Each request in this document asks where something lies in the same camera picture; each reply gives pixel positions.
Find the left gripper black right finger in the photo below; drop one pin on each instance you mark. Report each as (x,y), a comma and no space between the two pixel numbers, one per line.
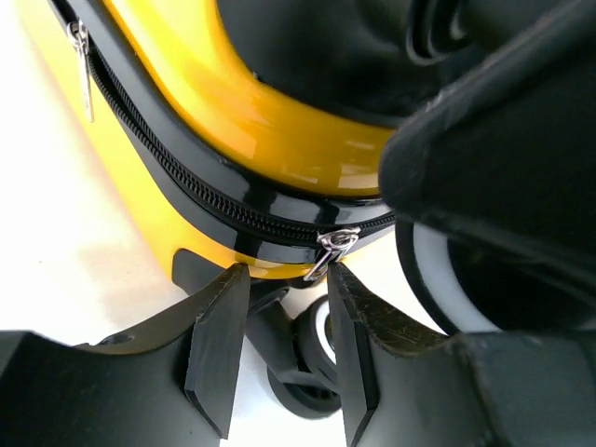
(402,384)

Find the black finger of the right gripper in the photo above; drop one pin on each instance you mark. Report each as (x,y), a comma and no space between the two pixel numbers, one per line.
(504,158)

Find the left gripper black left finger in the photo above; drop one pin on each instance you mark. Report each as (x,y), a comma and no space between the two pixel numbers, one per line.
(167,381)

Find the yellow suitcase with grey lining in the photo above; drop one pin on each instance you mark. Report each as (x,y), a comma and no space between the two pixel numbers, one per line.
(244,131)

